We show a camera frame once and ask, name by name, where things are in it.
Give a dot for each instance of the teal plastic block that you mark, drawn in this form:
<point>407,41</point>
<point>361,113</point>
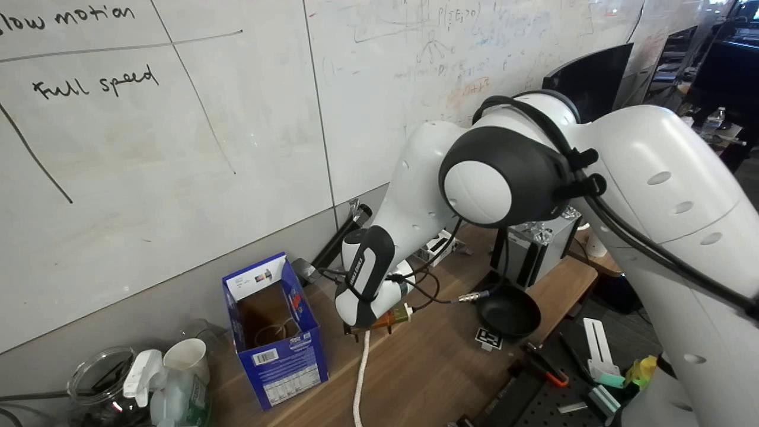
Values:
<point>608,395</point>

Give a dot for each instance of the white paper cup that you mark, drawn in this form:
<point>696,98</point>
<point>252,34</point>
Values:
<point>595,247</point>

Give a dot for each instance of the black table mat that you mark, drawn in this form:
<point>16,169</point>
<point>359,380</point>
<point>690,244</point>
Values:
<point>571,412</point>

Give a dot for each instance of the white ribbed plastic bar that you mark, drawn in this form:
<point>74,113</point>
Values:
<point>602,346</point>

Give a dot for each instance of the white whiteboard panel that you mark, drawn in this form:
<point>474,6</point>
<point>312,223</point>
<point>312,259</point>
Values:
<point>119,199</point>
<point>435,62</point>

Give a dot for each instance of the amber wrist camera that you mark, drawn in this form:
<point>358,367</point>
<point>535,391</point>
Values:
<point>393,315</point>

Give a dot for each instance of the blue cardboard snack box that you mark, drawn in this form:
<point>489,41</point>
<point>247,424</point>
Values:
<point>277,372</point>

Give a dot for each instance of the black frying pan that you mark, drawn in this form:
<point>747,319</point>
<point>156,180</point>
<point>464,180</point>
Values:
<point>512,312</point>

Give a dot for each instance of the yellow green tool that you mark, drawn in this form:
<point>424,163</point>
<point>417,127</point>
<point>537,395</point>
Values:
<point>641,372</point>

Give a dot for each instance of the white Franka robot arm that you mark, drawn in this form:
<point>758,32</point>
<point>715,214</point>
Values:
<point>672,181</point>

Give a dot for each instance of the grey black battery box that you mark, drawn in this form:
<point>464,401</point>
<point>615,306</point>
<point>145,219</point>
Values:
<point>537,253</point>

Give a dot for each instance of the clear glass jar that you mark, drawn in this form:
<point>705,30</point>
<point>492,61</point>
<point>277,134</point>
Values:
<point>99,387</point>

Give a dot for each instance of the black orange bar clamp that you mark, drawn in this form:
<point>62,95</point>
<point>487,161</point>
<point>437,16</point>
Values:
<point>546,367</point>

